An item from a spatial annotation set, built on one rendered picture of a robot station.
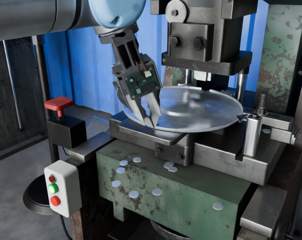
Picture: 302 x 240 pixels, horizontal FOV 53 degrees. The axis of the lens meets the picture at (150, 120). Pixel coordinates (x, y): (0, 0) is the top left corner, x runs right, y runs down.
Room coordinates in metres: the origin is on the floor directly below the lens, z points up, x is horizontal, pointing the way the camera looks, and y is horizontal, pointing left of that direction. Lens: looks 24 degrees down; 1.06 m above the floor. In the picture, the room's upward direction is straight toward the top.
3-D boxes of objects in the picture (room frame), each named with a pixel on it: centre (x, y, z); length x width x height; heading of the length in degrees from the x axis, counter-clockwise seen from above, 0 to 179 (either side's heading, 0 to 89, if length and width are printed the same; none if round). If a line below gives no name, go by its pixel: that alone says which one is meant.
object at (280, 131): (0.71, -0.29, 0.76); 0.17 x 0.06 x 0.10; 57
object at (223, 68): (0.81, -0.15, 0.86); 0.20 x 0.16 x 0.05; 57
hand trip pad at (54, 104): (0.79, 0.25, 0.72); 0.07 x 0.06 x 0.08; 147
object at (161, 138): (0.66, -0.05, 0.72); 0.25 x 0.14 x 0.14; 147
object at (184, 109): (0.70, -0.08, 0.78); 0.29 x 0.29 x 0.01
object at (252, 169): (0.81, -0.15, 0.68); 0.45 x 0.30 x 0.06; 57
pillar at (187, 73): (0.90, -0.11, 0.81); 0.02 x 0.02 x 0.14
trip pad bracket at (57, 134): (0.78, 0.24, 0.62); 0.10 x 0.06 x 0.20; 57
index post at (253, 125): (0.60, -0.22, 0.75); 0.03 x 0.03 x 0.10; 57
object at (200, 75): (0.80, -0.14, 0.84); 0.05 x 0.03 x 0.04; 57
